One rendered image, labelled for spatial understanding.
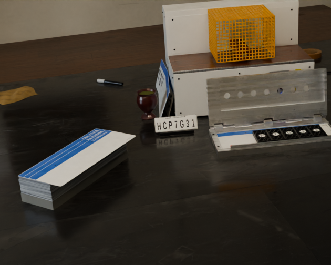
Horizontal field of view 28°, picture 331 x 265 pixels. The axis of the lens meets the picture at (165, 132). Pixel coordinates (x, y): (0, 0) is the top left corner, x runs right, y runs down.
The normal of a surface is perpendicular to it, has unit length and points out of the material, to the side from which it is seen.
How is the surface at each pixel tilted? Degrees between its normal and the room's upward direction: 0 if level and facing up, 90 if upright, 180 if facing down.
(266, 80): 81
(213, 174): 0
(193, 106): 90
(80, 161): 0
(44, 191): 90
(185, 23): 90
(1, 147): 0
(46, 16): 90
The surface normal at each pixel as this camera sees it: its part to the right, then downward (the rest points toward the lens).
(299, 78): 0.08, 0.24
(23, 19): 0.23, 0.37
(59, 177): -0.07, -0.92
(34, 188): -0.52, 0.37
